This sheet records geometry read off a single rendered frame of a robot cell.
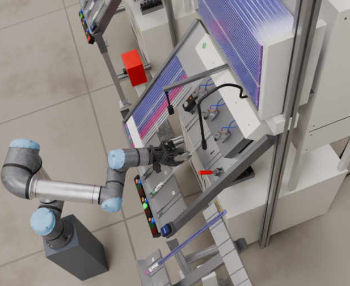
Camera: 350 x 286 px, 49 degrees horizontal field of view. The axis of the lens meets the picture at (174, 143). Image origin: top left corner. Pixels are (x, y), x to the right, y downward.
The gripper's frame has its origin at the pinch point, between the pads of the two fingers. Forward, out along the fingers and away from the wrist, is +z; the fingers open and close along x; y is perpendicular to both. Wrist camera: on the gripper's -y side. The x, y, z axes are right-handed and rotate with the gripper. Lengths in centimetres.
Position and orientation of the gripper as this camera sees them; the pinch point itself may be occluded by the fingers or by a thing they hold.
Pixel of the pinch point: (187, 155)
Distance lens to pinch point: 168.6
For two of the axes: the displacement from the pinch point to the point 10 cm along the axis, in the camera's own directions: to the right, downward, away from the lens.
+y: 3.2, -6.2, -7.1
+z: 8.9, -0.7, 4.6
